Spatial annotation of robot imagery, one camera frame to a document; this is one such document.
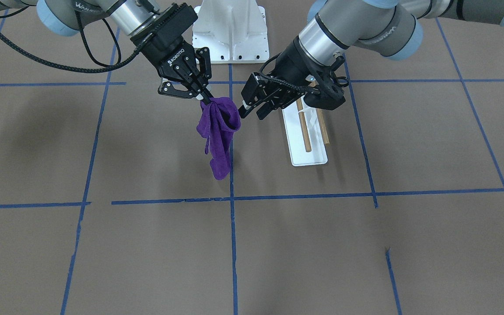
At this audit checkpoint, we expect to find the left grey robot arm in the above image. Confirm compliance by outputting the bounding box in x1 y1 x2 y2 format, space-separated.
238 0 504 119

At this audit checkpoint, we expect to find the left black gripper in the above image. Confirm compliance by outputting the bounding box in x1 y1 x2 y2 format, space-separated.
238 37 322 120

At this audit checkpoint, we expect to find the purple microfibre towel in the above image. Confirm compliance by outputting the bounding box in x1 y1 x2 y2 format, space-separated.
196 97 241 181

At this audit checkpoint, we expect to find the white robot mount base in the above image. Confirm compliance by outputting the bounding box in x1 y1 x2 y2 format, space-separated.
192 0 270 64

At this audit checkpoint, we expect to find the wooden rack rod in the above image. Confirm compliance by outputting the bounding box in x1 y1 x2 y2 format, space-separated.
304 108 330 152
296 98 310 147

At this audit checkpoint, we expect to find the outer wooden rack rod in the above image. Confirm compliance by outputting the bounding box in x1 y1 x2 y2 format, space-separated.
304 108 330 152

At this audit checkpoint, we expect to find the inner wooden rack rod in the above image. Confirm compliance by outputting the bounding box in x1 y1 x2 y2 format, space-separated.
296 98 310 147

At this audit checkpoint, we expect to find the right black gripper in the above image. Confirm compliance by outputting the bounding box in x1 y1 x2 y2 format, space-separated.
130 3 213 103

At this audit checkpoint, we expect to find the white towel rack tray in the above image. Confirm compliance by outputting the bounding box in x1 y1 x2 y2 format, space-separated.
283 98 329 167

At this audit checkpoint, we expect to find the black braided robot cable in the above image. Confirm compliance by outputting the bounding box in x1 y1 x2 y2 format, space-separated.
0 0 147 74

